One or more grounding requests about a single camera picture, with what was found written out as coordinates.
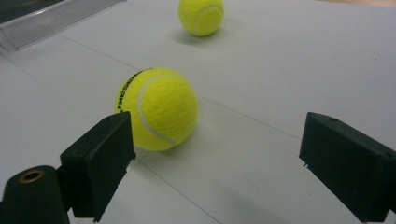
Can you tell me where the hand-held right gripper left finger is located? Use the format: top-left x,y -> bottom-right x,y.
56,111 -> 137,223

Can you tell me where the yellow tennis ball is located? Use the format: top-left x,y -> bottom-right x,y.
114,67 -> 200,152
177,0 -> 225,37

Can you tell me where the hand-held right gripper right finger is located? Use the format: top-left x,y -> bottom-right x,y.
299,111 -> 396,223

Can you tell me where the clear plastic container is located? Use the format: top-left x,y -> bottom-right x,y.
0,0 -> 127,50

